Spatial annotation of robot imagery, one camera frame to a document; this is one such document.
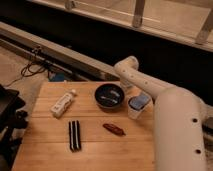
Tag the blue object behind table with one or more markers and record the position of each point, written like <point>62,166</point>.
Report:
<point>58,78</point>

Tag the clear plastic cup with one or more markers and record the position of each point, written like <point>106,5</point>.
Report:
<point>134,114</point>

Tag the blue sponge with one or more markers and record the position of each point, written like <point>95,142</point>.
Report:
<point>139,102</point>

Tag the black chair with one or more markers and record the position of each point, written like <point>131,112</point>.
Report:
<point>11,117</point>

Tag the white tube bottle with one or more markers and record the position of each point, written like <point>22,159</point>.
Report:
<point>63,103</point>

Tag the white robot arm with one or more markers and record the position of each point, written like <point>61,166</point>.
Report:
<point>177,125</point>

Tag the black white striped block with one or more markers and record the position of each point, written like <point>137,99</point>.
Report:
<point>74,136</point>

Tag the dark ceramic bowl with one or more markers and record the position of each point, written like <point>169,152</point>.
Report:
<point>109,96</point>

